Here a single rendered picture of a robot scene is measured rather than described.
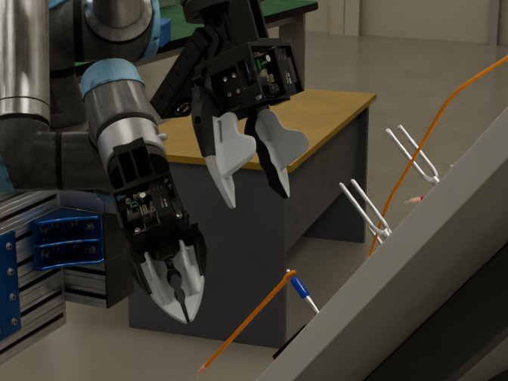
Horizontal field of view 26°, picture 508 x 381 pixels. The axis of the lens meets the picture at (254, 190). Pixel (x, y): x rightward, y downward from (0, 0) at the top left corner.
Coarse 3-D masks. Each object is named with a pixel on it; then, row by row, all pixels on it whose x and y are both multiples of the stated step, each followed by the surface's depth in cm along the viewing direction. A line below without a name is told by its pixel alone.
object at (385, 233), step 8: (344, 192) 94; (360, 192) 95; (352, 200) 94; (368, 200) 95; (360, 208) 94; (376, 216) 95; (368, 224) 93; (384, 224) 94; (376, 232) 93; (384, 232) 93
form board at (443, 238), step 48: (480, 144) 54; (432, 192) 56; (480, 192) 55; (384, 240) 60; (432, 240) 58; (480, 240) 65; (384, 288) 60; (432, 288) 69; (336, 336) 64; (384, 336) 73
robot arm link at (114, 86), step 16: (96, 64) 134; (112, 64) 134; (128, 64) 135; (96, 80) 133; (112, 80) 132; (128, 80) 133; (96, 96) 132; (112, 96) 131; (128, 96) 131; (144, 96) 133; (96, 112) 131; (112, 112) 129; (128, 112) 129; (144, 112) 130; (96, 128) 130; (96, 144) 136
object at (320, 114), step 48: (336, 96) 464; (192, 144) 384; (336, 144) 438; (192, 192) 374; (240, 192) 368; (336, 192) 446; (240, 240) 373; (288, 240) 386; (240, 288) 378; (240, 336) 383
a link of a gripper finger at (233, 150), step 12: (216, 120) 108; (228, 120) 108; (216, 132) 108; (228, 132) 107; (216, 144) 107; (228, 144) 107; (240, 144) 106; (252, 144) 105; (216, 156) 107; (228, 156) 107; (240, 156) 106; (252, 156) 105; (216, 168) 107; (228, 168) 107; (216, 180) 107; (228, 180) 107; (228, 192) 107; (228, 204) 107
